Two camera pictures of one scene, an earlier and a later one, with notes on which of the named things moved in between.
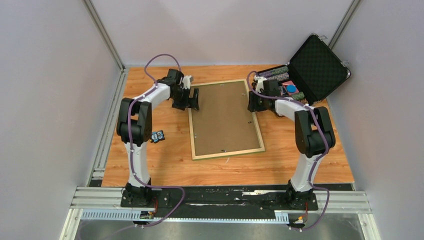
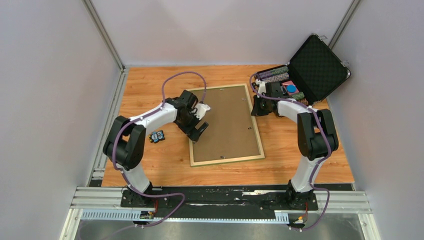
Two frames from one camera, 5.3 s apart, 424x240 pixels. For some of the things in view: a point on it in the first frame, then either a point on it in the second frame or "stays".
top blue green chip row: x=282 y=70 stays
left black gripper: x=191 y=102 → x=191 y=130
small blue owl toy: x=157 y=136 stays
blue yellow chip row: x=281 y=77 stays
